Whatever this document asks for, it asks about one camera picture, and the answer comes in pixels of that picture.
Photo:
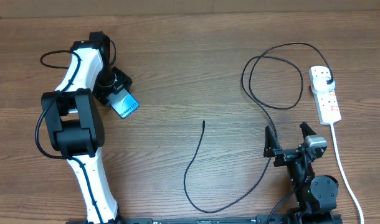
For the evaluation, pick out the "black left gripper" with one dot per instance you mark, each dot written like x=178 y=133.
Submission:
x=123 y=81

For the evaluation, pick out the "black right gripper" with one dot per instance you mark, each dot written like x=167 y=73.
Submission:
x=271 y=149

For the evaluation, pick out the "blue Galaxy smartphone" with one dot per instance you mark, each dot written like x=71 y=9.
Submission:
x=123 y=103

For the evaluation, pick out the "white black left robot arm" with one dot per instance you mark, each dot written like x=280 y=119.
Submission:
x=75 y=126

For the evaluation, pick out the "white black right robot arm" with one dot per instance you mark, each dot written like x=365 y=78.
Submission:
x=316 y=195

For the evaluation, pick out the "white charger plug adapter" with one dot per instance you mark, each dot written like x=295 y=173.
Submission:
x=321 y=85

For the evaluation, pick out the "white power strip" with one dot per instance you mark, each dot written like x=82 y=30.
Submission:
x=326 y=103

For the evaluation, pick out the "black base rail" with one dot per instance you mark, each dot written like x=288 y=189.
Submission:
x=259 y=219

